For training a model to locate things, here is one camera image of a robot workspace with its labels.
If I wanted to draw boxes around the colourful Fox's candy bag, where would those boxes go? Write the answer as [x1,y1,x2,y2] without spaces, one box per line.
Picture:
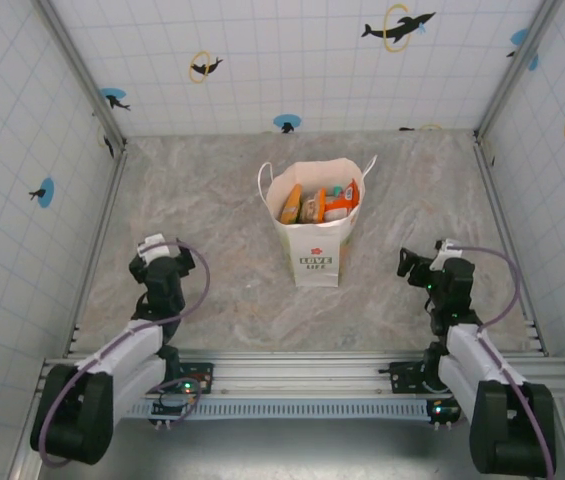
[322,178,362,221]

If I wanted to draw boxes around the white paper bag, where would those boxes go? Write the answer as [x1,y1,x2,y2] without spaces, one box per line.
[257,156,379,289]

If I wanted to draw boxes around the orange green Krax snack bag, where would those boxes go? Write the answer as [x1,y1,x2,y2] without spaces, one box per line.
[299,188,327,225]

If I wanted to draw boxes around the yellow orange snack bag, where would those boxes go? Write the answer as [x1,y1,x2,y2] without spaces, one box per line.
[278,183,304,225]

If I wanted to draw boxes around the small black circuit board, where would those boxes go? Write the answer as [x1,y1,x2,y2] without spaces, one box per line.
[426,398,462,431]
[150,397,198,430]

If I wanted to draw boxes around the fish blue circle sticker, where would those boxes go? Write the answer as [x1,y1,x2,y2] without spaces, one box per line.
[28,177,56,209]

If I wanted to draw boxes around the penguin blue circle sticker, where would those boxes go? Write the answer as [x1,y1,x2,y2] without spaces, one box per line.
[272,113,302,135]

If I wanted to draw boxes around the shark blue circle sticker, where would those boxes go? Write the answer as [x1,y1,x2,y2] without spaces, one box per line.
[99,87,132,112]

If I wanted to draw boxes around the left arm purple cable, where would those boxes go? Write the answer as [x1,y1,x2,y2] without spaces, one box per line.
[36,240,211,469]

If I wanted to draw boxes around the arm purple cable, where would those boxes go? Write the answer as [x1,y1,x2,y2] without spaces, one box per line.
[449,244,557,479]
[36,240,211,469]

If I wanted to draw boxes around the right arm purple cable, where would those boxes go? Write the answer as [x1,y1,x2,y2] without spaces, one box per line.
[449,244,557,479]

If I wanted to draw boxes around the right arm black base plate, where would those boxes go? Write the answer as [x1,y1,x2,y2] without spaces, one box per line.
[380,360,483,396]

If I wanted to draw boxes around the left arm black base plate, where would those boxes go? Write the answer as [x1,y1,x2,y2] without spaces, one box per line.
[176,362,215,396]

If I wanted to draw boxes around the black fish ring sticker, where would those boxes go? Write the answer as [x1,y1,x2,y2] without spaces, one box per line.
[96,124,116,159]

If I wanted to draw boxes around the aluminium mounting rail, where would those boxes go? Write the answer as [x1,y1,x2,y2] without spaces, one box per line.
[36,349,565,401]

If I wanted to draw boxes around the white slotted cable duct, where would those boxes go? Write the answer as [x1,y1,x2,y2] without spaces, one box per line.
[124,399,463,421]

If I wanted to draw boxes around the small dolphin ring sticker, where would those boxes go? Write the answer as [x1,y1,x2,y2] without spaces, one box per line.
[189,50,225,84]

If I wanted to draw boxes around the aluminium frame post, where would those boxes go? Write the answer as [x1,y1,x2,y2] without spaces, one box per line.
[474,0,563,141]
[31,0,128,151]

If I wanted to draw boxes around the large dolphin ring sticker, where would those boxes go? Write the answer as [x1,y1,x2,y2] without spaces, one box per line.
[360,3,437,54]

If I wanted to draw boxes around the blue patch wall sticker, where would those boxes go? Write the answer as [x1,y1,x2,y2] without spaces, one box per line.
[506,28,540,71]

